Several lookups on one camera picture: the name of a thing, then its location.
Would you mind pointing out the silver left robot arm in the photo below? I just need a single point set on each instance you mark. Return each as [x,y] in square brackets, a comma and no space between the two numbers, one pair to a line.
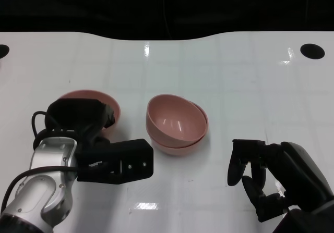
[44,191]

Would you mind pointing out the pink plastic bowl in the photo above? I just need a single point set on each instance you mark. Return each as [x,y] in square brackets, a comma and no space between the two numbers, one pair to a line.
[174,121]
[177,149]
[104,97]

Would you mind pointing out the black round table grommet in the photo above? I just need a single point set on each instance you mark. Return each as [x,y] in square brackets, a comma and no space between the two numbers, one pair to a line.
[312,51]
[3,52]

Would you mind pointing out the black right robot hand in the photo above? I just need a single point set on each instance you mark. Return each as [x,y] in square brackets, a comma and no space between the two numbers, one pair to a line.
[292,170]

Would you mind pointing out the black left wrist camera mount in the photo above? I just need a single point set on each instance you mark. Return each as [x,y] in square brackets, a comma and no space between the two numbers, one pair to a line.
[130,154]

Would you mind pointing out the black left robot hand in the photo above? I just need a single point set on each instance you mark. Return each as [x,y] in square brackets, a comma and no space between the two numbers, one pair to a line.
[75,113]

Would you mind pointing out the black backdrop cloth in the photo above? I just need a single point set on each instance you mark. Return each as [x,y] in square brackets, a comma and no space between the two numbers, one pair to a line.
[104,9]

